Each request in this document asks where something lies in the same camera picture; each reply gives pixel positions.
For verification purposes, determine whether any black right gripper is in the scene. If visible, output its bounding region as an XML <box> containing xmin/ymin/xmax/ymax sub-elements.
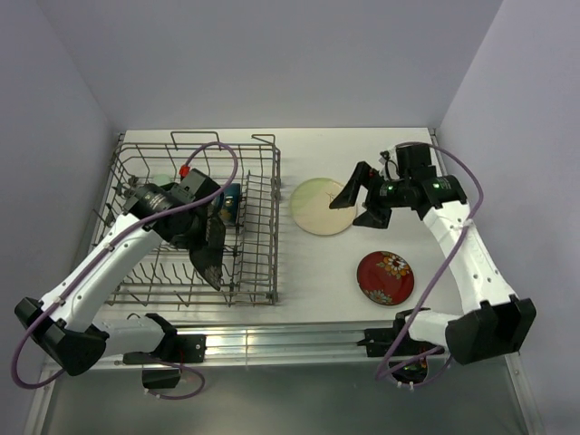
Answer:
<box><xmin>329</xmin><ymin>160</ymin><xmax>411</xmax><ymax>228</ymax></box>

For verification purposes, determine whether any black square floral plate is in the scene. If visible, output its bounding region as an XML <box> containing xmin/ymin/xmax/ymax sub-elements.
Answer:
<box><xmin>188</xmin><ymin>216</ymin><xmax>226</xmax><ymax>291</ymax></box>

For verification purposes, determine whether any dark blue beige bowl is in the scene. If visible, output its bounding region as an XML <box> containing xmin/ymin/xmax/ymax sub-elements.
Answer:
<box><xmin>213</xmin><ymin>183</ymin><xmax>241</xmax><ymax>227</ymax></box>

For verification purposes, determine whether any cream green round plate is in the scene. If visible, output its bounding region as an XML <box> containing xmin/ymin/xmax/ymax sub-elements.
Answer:
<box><xmin>289</xmin><ymin>178</ymin><xmax>357</xmax><ymax>237</ymax></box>

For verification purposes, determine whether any light green cup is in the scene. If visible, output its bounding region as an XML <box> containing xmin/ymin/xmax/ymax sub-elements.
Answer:
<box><xmin>152</xmin><ymin>174</ymin><xmax>172</xmax><ymax>186</ymax></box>

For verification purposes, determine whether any red round floral plate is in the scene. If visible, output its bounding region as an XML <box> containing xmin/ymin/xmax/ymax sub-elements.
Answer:
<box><xmin>356</xmin><ymin>251</ymin><xmax>415</xmax><ymax>306</ymax></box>

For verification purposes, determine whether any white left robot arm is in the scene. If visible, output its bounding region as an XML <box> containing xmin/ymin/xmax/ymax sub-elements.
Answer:
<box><xmin>14</xmin><ymin>169</ymin><xmax>226</xmax><ymax>376</ymax></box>

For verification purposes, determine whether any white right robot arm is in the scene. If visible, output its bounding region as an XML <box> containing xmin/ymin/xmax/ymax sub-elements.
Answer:
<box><xmin>330</xmin><ymin>141</ymin><xmax>537</xmax><ymax>365</ymax></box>

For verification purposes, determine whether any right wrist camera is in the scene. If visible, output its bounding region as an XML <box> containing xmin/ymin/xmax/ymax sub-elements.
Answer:
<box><xmin>379</xmin><ymin>148</ymin><xmax>401</xmax><ymax>181</ymax></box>

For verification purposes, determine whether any grey wire dish rack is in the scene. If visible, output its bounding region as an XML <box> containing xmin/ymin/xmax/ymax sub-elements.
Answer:
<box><xmin>92</xmin><ymin>130</ymin><xmax>281</xmax><ymax>311</ymax></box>

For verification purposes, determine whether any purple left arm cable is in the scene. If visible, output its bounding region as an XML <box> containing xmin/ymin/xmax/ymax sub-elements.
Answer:
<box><xmin>10</xmin><ymin>140</ymin><xmax>239</xmax><ymax>401</ymax></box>

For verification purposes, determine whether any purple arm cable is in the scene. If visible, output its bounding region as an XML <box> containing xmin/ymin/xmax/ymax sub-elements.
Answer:
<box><xmin>374</xmin><ymin>143</ymin><xmax>486</xmax><ymax>389</ymax></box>
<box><xmin>10</xmin><ymin>140</ymin><xmax>239</xmax><ymax>401</ymax></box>

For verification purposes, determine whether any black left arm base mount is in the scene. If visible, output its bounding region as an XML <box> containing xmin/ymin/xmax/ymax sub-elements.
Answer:
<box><xmin>122</xmin><ymin>334</ymin><xmax>207</xmax><ymax>364</ymax></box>

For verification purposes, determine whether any aluminium table rail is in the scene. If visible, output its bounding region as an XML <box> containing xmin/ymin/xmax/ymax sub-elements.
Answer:
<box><xmin>40</xmin><ymin>289</ymin><xmax>520</xmax><ymax>373</ymax></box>

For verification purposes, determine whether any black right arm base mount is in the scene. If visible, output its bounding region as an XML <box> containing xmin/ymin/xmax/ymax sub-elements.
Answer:
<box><xmin>356</xmin><ymin>328</ymin><xmax>445</xmax><ymax>358</ymax></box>

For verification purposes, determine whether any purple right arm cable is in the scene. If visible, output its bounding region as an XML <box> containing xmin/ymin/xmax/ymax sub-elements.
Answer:
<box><xmin>374</xmin><ymin>143</ymin><xmax>486</xmax><ymax>389</ymax></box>

